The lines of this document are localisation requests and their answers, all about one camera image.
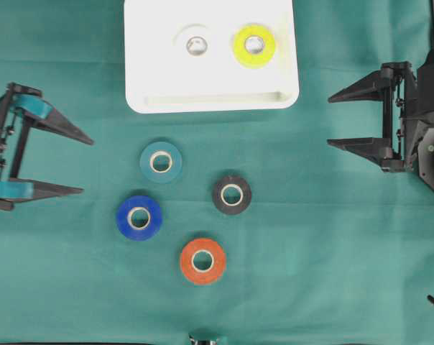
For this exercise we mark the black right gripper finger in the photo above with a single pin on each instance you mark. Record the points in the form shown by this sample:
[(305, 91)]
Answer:
[(377, 150), (373, 86)]

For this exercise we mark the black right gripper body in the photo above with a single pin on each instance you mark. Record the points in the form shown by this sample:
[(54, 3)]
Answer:
[(416, 119)]

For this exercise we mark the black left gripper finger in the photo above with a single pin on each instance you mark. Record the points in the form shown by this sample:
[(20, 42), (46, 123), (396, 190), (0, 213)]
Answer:
[(30, 104), (20, 190)]

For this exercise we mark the yellow tape roll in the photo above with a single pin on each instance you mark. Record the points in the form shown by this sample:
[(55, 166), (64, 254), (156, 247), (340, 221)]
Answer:
[(254, 46)]

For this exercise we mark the white tape roll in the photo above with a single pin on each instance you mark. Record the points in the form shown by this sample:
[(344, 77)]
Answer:
[(196, 44)]

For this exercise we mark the blue tape roll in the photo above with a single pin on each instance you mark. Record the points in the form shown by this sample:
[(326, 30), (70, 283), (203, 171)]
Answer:
[(139, 218)]

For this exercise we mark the teal tape roll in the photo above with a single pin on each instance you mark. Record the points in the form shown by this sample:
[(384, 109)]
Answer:
[(161, 162)]

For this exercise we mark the black tape roll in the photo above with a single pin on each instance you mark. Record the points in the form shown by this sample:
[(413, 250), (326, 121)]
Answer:
[(231, 194)]

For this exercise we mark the white plastic case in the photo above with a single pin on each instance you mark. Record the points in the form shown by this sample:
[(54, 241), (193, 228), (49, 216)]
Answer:
[(154, 84)]

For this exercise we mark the red tape roll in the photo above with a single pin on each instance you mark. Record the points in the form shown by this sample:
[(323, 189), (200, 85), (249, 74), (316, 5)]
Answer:
[(203, 261)]

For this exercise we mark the green table cloth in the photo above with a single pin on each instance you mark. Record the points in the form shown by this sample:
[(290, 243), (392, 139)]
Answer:
[(331, 250)]

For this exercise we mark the metal object bottom edge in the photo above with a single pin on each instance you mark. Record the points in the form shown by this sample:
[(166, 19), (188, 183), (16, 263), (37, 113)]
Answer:
[(207, 340)]

